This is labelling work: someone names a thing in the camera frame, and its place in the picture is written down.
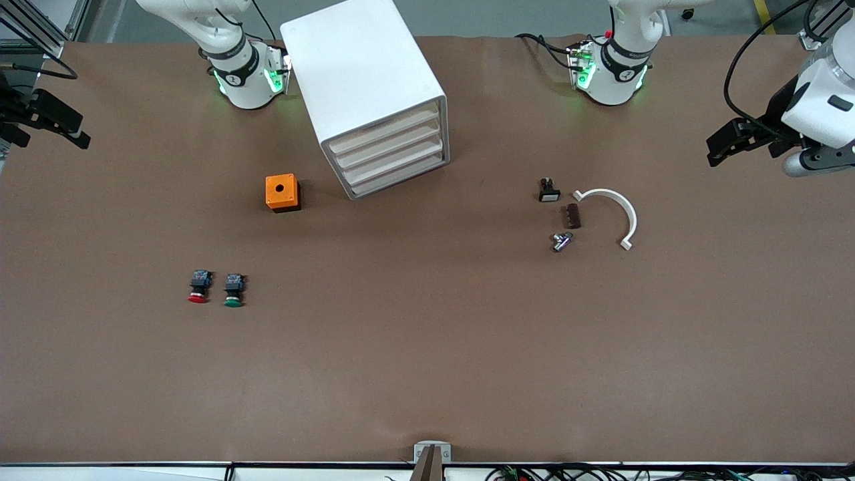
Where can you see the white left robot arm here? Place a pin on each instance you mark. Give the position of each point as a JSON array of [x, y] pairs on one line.
[[618, 73]]

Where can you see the red mushroom pushbutton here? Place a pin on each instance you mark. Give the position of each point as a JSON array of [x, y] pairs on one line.
[[200, 280]]

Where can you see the aluminium frame profile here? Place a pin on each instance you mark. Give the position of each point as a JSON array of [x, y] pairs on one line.
[[818, 37], [40, 37]]

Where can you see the white square pushbutton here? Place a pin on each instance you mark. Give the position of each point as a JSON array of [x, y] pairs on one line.
[[549, 194]]

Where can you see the brown cylinder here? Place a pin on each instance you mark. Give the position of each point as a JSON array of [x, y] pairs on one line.
[[572, 216]]

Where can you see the grey metal edge bracket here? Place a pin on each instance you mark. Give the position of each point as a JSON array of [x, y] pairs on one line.
[[419, 453]]

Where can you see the brown table mat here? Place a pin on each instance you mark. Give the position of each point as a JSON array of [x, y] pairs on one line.
[[401, 347]]

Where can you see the orange button enclosure box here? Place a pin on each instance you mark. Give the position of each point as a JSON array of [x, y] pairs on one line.
[[287, 198]]

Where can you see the white table edge rail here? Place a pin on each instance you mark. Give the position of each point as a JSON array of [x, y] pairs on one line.
[[100, 474]]

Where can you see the white semicircular pipe clamp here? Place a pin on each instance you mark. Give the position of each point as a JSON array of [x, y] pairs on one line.
[[631, 220]]

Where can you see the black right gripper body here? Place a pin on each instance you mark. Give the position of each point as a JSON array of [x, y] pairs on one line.
[[15, 109]]

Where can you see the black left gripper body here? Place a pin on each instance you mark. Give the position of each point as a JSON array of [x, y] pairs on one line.
[[777, 109]]

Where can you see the chrome tee fitting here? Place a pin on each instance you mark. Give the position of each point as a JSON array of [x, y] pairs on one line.
[[560, 243]]

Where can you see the green mushroom pushbutton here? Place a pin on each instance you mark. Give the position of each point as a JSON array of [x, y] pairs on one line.
[[234, 284]]

